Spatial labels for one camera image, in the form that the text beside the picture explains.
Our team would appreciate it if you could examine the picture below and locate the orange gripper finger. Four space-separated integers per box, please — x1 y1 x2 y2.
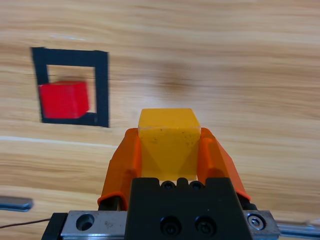
196 126 258 211
97 127 144 211

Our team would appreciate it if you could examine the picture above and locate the yellow cube block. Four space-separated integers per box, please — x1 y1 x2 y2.
137 107 202 182

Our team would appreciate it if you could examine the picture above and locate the red cube block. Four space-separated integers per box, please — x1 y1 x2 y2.
38 80 91 120

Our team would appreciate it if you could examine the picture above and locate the black tape square outline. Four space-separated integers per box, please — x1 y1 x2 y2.
30 46 111 129

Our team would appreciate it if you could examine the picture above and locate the grey metal bar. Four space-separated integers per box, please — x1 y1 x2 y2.
276 219 320 237
0 195 34 213

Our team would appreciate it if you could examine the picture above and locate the thin dark wire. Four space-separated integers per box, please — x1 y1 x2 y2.
0 218 53 229

